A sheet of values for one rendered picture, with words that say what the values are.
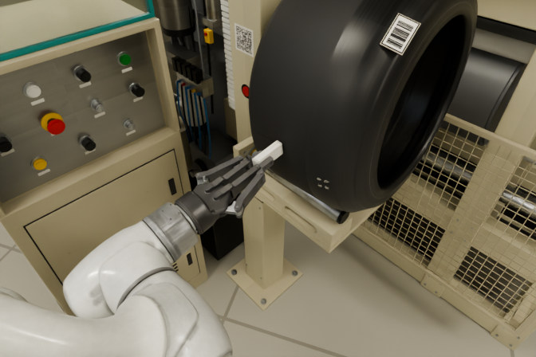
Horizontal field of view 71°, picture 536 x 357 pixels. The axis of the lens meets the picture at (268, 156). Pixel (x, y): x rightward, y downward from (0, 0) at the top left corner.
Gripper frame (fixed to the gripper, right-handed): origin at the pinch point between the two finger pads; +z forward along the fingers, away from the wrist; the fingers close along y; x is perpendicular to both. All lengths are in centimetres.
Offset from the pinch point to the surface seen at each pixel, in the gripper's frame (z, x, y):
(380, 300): 43, 123, -13
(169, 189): -6, 47, 51
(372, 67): 14.6, -17.9, -12.3
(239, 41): 24.3, -2.0, 36.0
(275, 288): 12, 117, 24
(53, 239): -43, 35, 51
